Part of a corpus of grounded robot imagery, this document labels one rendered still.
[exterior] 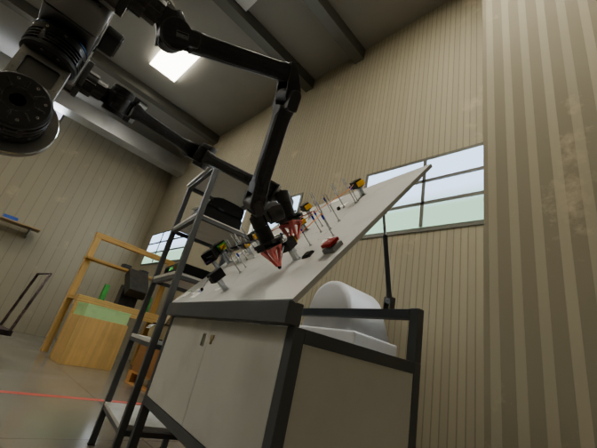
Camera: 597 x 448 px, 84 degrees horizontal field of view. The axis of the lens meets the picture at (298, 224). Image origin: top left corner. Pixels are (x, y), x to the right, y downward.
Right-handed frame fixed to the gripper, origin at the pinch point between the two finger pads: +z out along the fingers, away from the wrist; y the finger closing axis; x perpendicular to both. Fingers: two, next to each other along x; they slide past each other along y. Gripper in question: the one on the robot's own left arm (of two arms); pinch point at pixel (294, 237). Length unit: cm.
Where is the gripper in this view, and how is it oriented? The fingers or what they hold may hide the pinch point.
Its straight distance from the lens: 132.9
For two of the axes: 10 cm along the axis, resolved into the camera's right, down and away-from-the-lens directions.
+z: 2.6, 9.5, -1.6
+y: -7.4, 3.1, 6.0
